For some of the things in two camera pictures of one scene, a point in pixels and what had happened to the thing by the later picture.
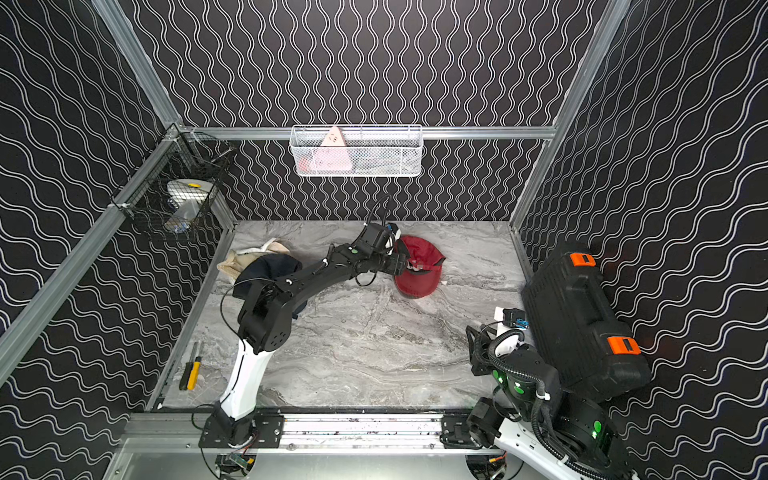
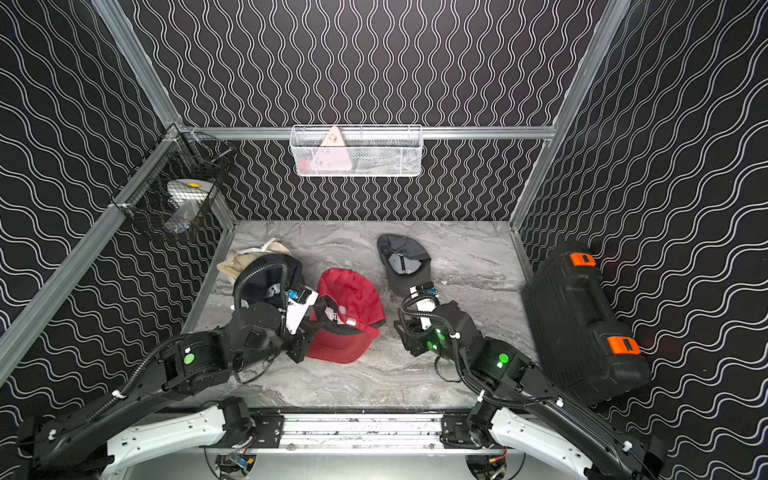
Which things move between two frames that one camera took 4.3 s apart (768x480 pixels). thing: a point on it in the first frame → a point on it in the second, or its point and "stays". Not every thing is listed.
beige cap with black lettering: (238, 260) stays
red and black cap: (424, 269) → (347, 320)
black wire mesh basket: (174, 190) stays
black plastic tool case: (594, 357) stays
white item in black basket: (188, 197) stays
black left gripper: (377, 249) → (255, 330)
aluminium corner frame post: (114, 18) stays
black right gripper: (482, 355) → (411, 336)
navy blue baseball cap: (262, 268) stays
